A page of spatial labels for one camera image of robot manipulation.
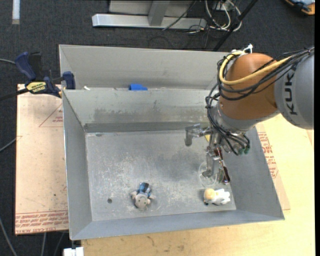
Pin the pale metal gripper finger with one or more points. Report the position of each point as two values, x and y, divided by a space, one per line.
189 136
212 163

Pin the clear glass cup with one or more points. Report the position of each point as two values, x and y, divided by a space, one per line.
203 181

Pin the white toy figure yellow head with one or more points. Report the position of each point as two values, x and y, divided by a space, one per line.
217 196

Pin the grey metal bin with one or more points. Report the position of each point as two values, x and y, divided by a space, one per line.
140 160

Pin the blue plastic thing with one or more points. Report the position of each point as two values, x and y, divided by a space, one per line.
137 87

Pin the grey toy animal blue clothes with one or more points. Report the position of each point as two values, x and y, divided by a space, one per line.
142 197

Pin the brown cardboard board red print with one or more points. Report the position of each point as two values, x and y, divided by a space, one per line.
40 155

